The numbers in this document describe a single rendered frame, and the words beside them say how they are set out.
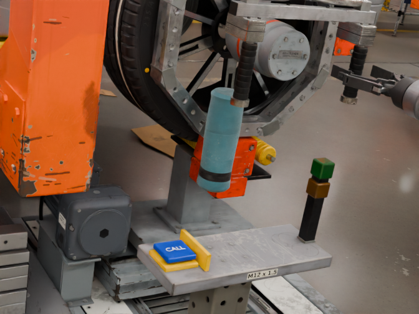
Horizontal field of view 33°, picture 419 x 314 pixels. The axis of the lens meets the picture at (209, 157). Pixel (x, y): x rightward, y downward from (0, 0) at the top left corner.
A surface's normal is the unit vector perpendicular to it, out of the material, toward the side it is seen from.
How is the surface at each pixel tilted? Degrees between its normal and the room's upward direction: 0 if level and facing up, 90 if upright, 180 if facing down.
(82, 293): 90
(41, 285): 0
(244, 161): 90
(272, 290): 0
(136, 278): 90
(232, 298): 90
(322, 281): 0
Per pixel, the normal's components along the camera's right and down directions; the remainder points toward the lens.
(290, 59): 0.51, 0.38
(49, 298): 0.15, -0.92
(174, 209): -0.85, 0.06
